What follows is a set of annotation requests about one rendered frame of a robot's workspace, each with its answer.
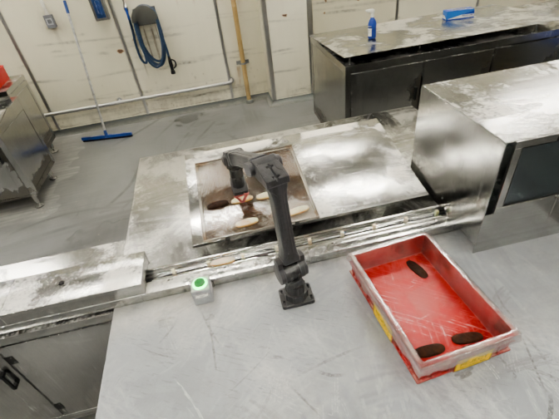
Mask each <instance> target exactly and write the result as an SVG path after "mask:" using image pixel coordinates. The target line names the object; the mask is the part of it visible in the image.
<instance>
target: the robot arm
mask: <svg viewBox="0 0 559 419"><path fill-rule="evenodd" d="M221 159H222V162H223V164H224V165H225V167H226V169H228V170H229V172H230V185H231V189H232V192H233V196H234V197H235V198H236V199H237V200H238V201H239V202H240V203H244V202H245V199H246V197H247V196H248V194H249V191H248V186H247V184H246V181H245V177H244V173H243V169H244V170H245V174H246V175H247V176H249V177H252V176H254V177H255V178H256V179H257V180H258V181H259V182H260V183H261V184H262V185H263V186H264V187H265V189H266V191H267V193H268V196H269V199H270V207H271V211H272V215H273V220H274V224H275V232H276V236H277V240H278V245H279V253H278V256H279V257H278V258H276V259H273V261H274V265H273V267H274V272H275V276H276V278H277V279H278V281H279V283H280V284H281V285H284V284H285V287H284V288H281V289H279V298H280V301H281V304H282V308H283V310H287V309H291V308H297V307H300V306H304V305H307V304H312V303H314V302H315V299H314V294H313V291H312V289H311V287H310V284H309V283H306V282H305V281H304V280H303V279H302V277H304V276H305V275H306V274H308V273H309V268H308V265H307V263H306V261H305V259H304V253H303V252H302V251H301V250H300V249H296V245H295V241H294V231H293V226H292V222H291V217H290V212H289V202H288V196H287V188H288V182H290V179H289V174H288V173H287V171H286V170H285V168H284V167H283V161H282V159H281V156H280V155H278V154H274V153H272V154H269V155H266V154H256V153H252V152H248V151H244V150H243V149H242V148H240V147H238V148H235V149H233V150H227V151H224V152H223V155H222V156H221ZM242 168H243V169H242ZM243 195H244V199H243V200H241V199H240V197H241V196H243Z"/></svg>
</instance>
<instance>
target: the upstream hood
mask: <svg viewBox="0 0 559 419"><path fill-rule="evenodd" d="M149 263H150V262H149V260H148V258H147V257H146V252H145V251H142V252H138V253H134V254H127V255H123V256H119V257H115V258H111V259H104V260H100V261H96V262H92V263H88V264H81V265H77V266H73V267H69V268H64V269H58V270H54V271H50V272H46V273H42V274H34V275H31V276H27V277H23V278H19V279H11V280H8V281H3V282H0V327H1V326H5V325H9V324H13V323H20V322H23V321H27V320H31V319H35V318H41V317H46V316H49V315H53V314H57V313H64V312H67V311H72V310H75V309H79V308H85V307H90V306H93V305H97V304H101V303H108V302H111V301H115V300H119V299H123V298H129V297H133V296H137V295H141V294H145V293H146V281H145V276H146V268H148V264H149Z"/></svg>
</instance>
